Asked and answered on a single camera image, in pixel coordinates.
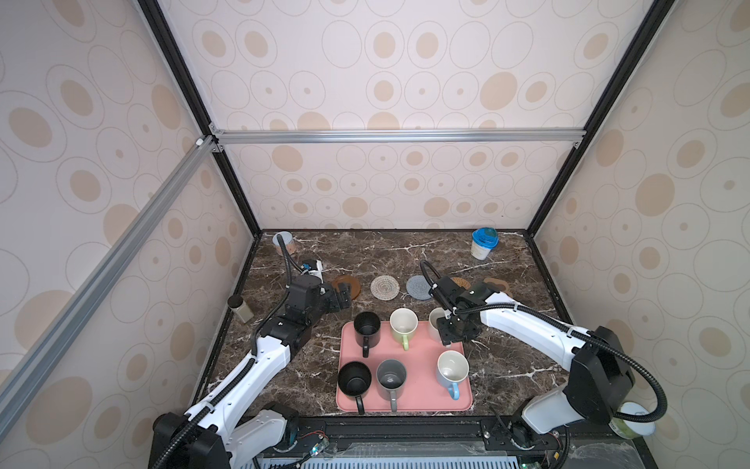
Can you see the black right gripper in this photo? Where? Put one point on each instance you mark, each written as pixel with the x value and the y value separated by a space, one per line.
pixel 454 322

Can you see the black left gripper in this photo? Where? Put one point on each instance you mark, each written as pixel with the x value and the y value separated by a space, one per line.
pixel 337 302

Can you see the brown wooden coaster front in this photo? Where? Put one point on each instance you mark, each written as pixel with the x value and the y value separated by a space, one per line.
pixel 352 282

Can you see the rattan woven coaster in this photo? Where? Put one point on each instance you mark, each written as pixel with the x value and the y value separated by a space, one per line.
pixel 461 282

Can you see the black mug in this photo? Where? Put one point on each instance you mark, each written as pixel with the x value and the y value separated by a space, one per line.
pixel 354 380
pixel 367 327

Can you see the cork paw coaster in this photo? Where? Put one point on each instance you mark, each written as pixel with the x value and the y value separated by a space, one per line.
pixel 499 284

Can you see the multicolour woven coaster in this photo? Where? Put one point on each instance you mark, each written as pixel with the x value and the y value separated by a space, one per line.
pixel 385 288

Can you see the green mug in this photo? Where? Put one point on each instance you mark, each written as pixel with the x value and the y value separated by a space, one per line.
pixel 404 324

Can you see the blue woven coaster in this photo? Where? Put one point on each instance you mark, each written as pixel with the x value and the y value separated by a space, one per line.
pixel 418 288

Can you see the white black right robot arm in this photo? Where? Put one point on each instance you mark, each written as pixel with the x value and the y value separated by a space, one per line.
pixel 600 374

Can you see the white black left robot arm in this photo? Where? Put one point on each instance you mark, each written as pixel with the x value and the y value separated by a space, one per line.
pixel 252 375

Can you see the pink jar grey lid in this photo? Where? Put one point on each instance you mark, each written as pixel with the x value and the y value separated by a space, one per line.
pixel 284 242

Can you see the grey mug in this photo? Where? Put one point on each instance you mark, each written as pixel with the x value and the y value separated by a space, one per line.
pixel 391 376

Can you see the white cup blue lid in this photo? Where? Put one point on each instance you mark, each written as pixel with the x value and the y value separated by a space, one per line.
pixel 484 240

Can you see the small bottle black cap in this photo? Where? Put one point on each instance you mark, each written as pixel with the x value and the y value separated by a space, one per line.
pixel 240 308

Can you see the green can white lid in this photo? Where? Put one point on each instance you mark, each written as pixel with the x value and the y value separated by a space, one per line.
pixel 631 430

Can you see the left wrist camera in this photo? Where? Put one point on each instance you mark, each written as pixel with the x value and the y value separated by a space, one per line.
pixel 312 267

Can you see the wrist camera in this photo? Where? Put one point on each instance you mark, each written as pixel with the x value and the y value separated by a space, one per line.
pixel 312 267
pixel 452 296

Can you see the blue handled white mug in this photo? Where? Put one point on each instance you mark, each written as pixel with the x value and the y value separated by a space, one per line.
pixel 452 370

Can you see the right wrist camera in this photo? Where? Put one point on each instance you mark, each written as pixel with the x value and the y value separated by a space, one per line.
pixel 452 296

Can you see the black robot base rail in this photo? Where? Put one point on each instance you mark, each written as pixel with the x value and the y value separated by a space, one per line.
pixel 447 442

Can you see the silver aluminium frame bar rear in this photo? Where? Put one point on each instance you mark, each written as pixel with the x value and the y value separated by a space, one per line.
pixel 222 137

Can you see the silver aluminium frame bar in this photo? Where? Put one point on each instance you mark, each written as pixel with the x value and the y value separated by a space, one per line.
pixel 39 362
pixel 222 137

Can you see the silver aluminium frame bar left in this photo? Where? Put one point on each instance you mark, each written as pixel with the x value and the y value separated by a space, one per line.
pixel 39 362

